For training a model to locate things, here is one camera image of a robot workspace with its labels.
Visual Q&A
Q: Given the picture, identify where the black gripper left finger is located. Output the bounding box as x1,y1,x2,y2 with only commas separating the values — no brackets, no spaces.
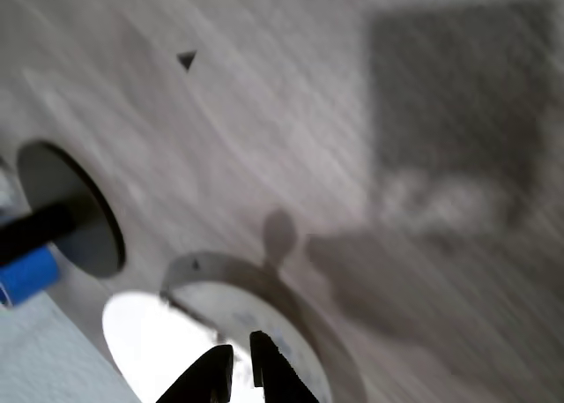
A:
155,343,235,403

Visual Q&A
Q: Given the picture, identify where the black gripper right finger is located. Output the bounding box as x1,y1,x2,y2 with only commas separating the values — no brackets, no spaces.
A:
249,330,320,403

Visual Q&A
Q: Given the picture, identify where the white round plate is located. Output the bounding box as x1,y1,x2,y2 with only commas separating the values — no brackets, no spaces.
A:
101,249,367,403

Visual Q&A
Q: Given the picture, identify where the blue cylindrical plug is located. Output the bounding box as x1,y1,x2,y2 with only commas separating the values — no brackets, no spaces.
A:
0,247,62,308

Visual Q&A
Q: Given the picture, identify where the grey round table grommet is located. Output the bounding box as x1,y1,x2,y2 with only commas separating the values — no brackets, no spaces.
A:
16,140,127,280

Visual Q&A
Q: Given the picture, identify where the small black triangular chip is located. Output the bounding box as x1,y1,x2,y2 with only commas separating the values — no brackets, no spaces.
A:
176,49,197,73

